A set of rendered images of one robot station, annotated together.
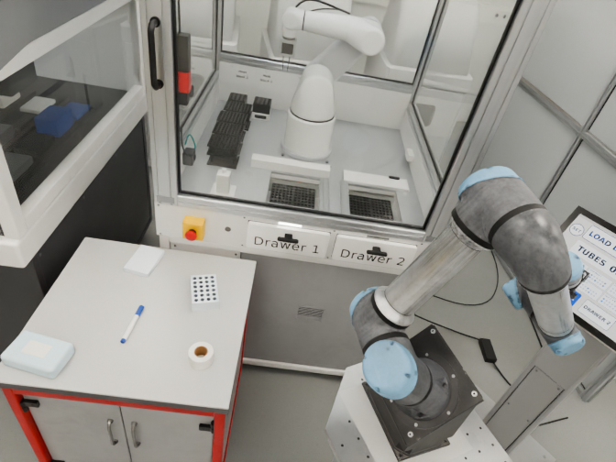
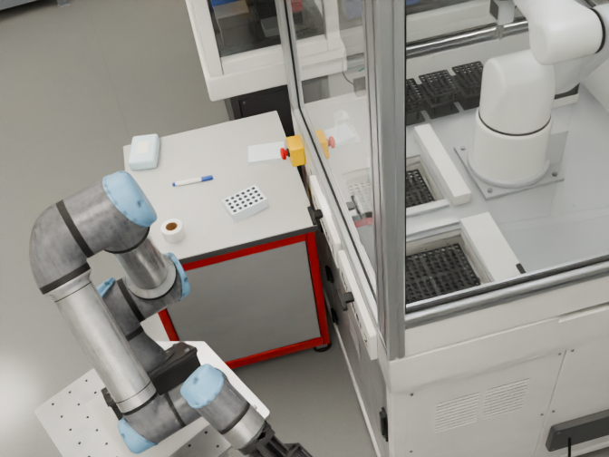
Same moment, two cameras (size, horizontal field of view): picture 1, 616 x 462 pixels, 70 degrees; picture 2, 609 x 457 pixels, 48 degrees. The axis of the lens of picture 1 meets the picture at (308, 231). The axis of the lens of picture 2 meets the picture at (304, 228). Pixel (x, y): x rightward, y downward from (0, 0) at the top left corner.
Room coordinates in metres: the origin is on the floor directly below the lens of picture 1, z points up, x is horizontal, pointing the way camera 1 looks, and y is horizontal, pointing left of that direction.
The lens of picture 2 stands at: (1.08, -1.33, 2.31)
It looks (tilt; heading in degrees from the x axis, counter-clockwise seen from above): 46 degrees down; 88
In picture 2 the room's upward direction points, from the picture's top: 9 degrees counter-clockwise
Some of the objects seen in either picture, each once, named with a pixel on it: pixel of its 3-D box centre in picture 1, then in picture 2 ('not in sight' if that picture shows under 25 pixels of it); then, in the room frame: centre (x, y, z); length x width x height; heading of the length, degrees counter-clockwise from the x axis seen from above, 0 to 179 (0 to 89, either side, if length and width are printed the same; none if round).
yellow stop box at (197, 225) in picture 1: (193, 228); (294, 150); (1.15, 0.39, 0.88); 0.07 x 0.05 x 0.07; 95
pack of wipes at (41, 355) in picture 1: (38, 353); (144, 151); (0.63, 0.64, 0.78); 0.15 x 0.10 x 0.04; 85
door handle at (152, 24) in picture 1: (154, 57); not in sight; (1.14, 0.49, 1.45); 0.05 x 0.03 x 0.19; 5
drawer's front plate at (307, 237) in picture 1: (287, 239); (325, 219); (1.19, 0.06, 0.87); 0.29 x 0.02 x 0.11; 95
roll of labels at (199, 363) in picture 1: (201, 356); (172, 230); (0.72, 0.23, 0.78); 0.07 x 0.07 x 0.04
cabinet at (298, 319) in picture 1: (292, 250); (477, 292); (1.68, 0.06, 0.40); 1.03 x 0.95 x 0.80; 95
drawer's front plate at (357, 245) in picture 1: (373, 252); (356, 303); (1.22, -0.25, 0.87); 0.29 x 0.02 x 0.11; 95
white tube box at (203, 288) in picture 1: (203, 291); (245, 203); (0.96, 0.29, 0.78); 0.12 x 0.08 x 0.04; 21
